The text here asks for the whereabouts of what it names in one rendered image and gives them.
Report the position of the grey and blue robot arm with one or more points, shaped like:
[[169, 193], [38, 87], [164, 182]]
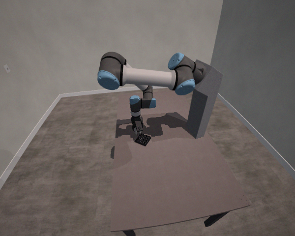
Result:
[[185, 73]]

